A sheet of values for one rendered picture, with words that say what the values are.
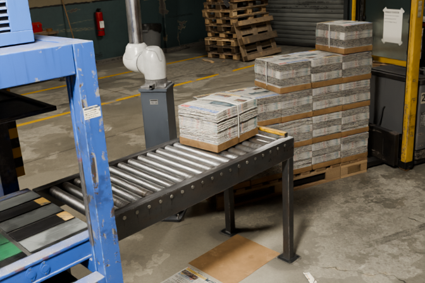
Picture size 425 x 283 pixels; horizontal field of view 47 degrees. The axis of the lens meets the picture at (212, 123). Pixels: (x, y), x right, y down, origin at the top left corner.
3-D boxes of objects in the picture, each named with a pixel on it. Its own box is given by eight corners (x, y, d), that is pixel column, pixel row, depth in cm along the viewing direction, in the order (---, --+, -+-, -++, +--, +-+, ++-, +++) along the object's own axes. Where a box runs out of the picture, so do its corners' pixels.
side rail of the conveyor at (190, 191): (287, 154, 289) (286, 135, 285) (294, 156, 285) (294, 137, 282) (90, 247, 200) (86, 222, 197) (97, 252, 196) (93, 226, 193)
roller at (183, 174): (143, 161, 271) (141, 153, 270) (200, 183, 239) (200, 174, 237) (135, 164, 268) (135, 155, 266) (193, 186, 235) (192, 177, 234)
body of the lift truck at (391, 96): (360, 145, 487) (363, 67, 463) (401, 136, 507) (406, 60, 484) (413, 168, 426) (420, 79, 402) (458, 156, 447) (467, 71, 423)
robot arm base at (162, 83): (138, 90, 331) (137, 82, 329) (148, 83, 352) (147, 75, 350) (164, 90, 327) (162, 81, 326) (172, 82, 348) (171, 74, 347)
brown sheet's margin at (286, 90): (254, 84, 398) (253, 79, 397) (283, 80, 410) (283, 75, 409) (279, 93, 366) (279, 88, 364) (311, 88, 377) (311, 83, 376)
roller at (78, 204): (57, 193, 237) (55, 184, 235) (111, 223, 204) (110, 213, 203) (47, 196, 233) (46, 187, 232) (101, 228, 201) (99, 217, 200)
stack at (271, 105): (197, 192, 402) (191, 95, 378) (314, 164, 447) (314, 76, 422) (217, 211, 368) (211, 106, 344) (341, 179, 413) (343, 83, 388)
